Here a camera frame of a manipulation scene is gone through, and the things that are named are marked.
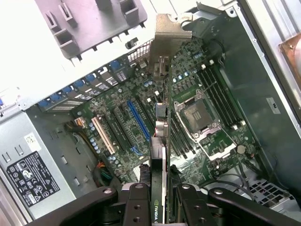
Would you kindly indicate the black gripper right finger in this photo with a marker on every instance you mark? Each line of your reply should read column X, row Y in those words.
column 190, row 207

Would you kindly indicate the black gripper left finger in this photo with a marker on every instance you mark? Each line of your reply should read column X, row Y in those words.
column 136, row 207

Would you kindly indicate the metal socket cover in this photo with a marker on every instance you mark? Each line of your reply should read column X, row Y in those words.
column 218, row 146

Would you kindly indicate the round coin cell battery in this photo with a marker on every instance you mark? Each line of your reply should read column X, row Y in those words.
column 240, row 149

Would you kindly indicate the white expansion slot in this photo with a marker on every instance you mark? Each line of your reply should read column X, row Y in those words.
column 103, row 136

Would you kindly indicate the blue expansion slot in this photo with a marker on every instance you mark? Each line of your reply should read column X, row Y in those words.
column 138, row 120

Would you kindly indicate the CPU socket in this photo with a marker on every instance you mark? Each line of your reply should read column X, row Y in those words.
column 197, row 116

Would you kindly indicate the green motherboard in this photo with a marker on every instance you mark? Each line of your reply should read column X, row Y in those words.
column 122, row 94

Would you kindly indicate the open grey PC case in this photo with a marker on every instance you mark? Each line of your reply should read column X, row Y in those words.
column 258, row 82

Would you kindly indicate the grey power supply unit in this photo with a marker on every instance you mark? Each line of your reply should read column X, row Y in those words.
column 14, row 131

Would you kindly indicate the grey parts rack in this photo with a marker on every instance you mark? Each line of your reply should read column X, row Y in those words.
column 94, row 23

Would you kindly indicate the black chassis intrusion switch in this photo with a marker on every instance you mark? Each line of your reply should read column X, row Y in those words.
column 131, row 43

